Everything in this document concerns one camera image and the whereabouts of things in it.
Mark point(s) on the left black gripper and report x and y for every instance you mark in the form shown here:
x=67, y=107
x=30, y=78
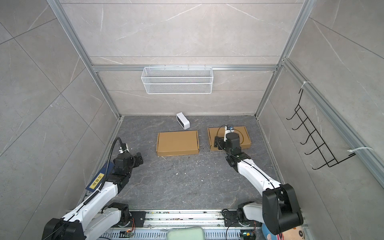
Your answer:
x=135, y=162

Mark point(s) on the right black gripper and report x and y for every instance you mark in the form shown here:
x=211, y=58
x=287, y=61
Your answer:
x=221, y=143

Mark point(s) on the cardboard box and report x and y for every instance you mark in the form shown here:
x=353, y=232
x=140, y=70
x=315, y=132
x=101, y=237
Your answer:
x=245, y=141

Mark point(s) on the cardboard sheet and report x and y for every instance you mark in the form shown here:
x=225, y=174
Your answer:
x=178, y=143

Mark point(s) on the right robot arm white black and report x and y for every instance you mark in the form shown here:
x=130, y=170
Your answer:
x=280, y=210

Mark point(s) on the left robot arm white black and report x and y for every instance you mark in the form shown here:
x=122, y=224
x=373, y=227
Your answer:
x=96, y=214

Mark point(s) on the pale green box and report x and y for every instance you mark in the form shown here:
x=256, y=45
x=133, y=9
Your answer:
x=196, y=233

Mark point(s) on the blue book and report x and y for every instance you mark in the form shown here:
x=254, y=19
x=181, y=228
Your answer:
x=97, y=179

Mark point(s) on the white digital clock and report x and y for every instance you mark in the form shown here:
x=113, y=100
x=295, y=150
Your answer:
x=183, y=121

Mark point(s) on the pink plush pig toy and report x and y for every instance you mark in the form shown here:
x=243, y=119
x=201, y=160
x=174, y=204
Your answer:
x=296, y=233

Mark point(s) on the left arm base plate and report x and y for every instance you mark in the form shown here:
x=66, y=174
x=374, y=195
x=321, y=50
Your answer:
x=135, y=217

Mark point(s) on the aluminium rail base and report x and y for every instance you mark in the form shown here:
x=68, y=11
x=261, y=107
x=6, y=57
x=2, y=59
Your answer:
x=159, y=222

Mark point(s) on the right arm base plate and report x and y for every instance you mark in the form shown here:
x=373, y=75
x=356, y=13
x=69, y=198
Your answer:
x=231, y=220

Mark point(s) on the black wire hook rack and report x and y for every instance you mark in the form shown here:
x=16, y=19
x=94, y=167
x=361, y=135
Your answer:
x=314, y=136

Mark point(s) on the white wire mesh basket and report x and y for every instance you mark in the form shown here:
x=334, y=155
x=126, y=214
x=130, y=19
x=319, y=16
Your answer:
x=177, y=80

